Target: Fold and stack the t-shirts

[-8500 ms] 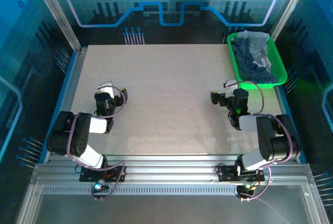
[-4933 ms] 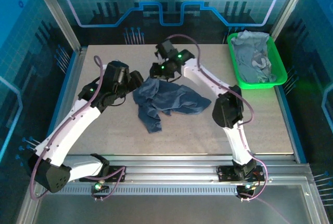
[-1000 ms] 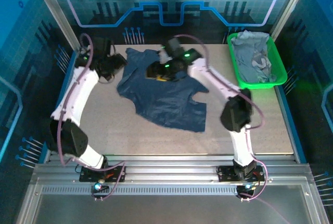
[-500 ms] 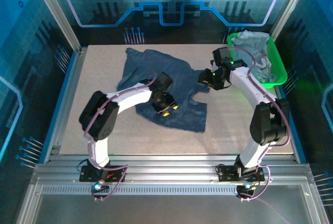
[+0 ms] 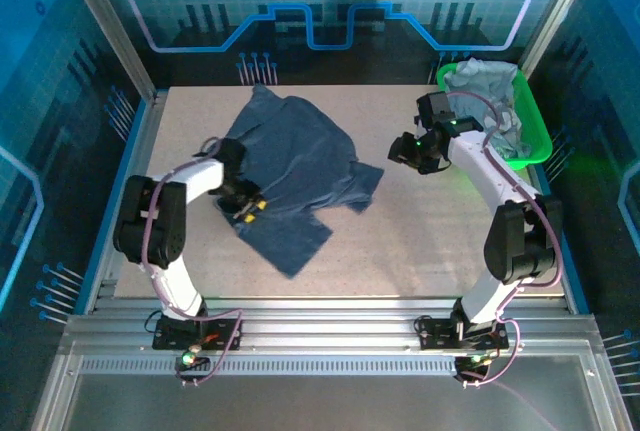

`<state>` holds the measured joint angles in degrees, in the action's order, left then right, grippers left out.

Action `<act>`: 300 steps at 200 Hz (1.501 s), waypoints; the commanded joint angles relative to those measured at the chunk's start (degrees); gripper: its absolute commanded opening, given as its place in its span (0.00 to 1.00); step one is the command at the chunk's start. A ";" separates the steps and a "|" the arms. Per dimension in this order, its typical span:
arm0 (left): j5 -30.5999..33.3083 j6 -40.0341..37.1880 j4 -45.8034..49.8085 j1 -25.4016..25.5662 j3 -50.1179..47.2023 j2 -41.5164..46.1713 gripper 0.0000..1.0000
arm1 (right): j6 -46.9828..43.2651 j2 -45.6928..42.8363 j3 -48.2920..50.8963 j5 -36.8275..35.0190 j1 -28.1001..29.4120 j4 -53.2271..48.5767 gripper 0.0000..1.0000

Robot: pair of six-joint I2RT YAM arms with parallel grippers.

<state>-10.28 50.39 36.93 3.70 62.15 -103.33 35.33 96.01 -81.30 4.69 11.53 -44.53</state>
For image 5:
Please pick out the aluminium frame rail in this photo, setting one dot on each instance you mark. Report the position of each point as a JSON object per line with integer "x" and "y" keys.
{"x": 325, "y": 326}

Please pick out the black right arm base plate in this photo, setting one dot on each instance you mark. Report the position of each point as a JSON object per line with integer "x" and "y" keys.
{"x": 435, "y": 336}

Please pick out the green plastic basket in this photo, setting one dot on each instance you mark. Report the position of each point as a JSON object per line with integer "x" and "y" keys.
{"x": 539, "y": 132}

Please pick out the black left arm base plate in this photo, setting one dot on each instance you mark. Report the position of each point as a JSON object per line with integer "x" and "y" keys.
{"x": 225, "y": 333}

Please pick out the slotted metal strip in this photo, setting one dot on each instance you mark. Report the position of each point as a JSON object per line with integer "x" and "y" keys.
{"x": 300, "y": 366}

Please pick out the black connector box green light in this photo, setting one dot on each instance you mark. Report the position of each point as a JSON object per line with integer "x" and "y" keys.
{"x": 190, "y": 362}
{"x": 472, "y": 365}

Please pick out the crumpled grey t-shirt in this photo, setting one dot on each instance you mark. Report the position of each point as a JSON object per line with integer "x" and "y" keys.
{"x": 480, "y": 81}

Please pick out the dark blue t-shirt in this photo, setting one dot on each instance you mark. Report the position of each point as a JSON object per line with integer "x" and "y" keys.
{"x": 300, "y": 151}

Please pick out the aluminium corner post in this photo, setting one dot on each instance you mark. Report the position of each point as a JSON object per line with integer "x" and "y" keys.
{"x": 110, "y": 26}
{"x": 555, "y": 11}

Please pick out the grey metal tray panel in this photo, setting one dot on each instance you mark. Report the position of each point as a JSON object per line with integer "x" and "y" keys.
{"x": 325, "y": 406}

